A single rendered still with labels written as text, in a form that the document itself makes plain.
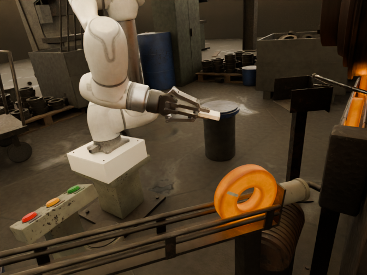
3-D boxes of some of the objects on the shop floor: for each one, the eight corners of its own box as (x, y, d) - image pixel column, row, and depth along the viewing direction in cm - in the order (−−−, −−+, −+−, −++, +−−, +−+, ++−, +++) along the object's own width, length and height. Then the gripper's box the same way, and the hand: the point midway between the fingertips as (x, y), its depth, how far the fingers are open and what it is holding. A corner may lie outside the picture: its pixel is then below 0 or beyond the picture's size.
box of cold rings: (109, 87, 481) (98, 37, 444) (145, 92, 429) (136, 36, 392) (45, 108, 395) (25, 48, 357) (81, 117, 342) (61, 48, 305)
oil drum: (184, 83, 463) (179, 29, 425) (164, 91, 420) (157, 33, 382) (159, 81, 495) (152, 30, 457) (137, 89, 452) (128, 34, 414)
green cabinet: (161, 85, 463) (149, -11, 399) (183, 76, 514) (175, -11, 450) (183, 87, 437) (174, -16, 373) (204, 77, 488) (199, -14, 424)
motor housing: (293, 305, 105) (308, 200, 83) (277, 360, 89) (290, 250, 67) (261, 289, 112) (267, 189, 90) (241, 338, 96) (242, 231, 74)
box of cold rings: (345, 87, 361) (356, 25, 327) (343, 105, 297) (357, 31, 264) (270, 83, 411) (272, 29, 377) (254, 99, 348) (256, 36, 314)
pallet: (274, 72, 471) (276, 47, 453) (263, 84, 409) (265, 55, 390) (213, 71, 528) (212, 49, 510) (195, 81, 466) (194, 56, 447)
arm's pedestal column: (78, 216, 166) (65, 175, 153) (123, 183, 195) (115, 147, 182) (123, 239, 145) (112, 195, 132) (166, 198, 174) (160, 159, 161)
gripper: (152, 76, 82) (225, 93, 83) (147, 110, 90) (214, 125, 91) (147, 87, 76) (225, 106, 77) (143, 122, 85) (213, 138, 86)
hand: (208, 114), depth 84 cm, fingers closed
